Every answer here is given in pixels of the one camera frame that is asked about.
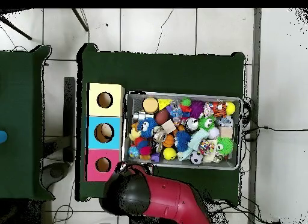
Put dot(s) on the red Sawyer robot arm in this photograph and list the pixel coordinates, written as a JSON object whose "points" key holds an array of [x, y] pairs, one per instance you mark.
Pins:
{"points": [[163, 197]]}

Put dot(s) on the clear mesh bin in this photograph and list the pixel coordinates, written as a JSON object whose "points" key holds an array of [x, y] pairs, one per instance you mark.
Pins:
{"points": [[134, 102]]}

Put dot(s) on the wooden three-hole box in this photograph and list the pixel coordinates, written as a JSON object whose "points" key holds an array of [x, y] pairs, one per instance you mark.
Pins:
{"points": [[115, 132]]}

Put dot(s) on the brown toy football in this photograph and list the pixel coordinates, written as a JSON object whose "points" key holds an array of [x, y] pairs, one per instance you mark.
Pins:
{"points": [[162, 117]]}

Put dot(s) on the blue fuzzy monster toy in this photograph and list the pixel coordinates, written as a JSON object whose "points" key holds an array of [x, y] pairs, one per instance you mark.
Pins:
{"points": [[147, 127]]}

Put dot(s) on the yellow cheese wedge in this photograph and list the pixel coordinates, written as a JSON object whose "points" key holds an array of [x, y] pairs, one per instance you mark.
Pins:
{"points": [[164, 103]]}

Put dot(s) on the yellow ball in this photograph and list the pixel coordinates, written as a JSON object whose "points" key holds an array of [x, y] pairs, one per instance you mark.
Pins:
{"points": [[169, 153]]}

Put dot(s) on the purple spiky ball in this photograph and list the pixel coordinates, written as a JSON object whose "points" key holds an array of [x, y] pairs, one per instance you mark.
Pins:
{"points": [[197, 109]]}

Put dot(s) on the mint green knit cloth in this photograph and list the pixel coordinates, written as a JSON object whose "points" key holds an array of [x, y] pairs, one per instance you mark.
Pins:
{"points": [[195, 142]]}

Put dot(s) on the dark green tablecloth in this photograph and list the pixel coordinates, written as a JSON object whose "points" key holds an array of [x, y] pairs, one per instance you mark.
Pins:
{"points": [[163, 70]]}

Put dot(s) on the black and white soccer ball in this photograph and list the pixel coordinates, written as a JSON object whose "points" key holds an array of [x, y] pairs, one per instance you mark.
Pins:
{"points": [[196, 158]]}

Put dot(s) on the orange tiger plush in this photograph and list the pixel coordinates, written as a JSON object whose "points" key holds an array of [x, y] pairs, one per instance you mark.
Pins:
{"points": [[219, 108]]}

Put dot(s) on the green spiky ball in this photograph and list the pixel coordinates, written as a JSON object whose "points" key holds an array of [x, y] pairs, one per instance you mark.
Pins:
{"points": [[224, 146]]}

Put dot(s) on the black upright bar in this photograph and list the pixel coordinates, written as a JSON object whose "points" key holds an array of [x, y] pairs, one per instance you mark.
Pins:
{"points": [[69, 113]]}

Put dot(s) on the black tripod leg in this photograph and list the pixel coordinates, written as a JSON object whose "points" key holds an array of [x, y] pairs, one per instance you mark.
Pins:
{"points": [[17, 29], [81, 19]]}

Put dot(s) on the green covered side table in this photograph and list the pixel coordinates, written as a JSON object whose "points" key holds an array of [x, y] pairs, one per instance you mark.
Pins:
{"points": [[19, 118]]}

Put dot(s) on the small blue object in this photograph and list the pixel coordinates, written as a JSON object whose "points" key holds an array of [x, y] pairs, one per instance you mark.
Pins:
{"points": [[2, 136]]}

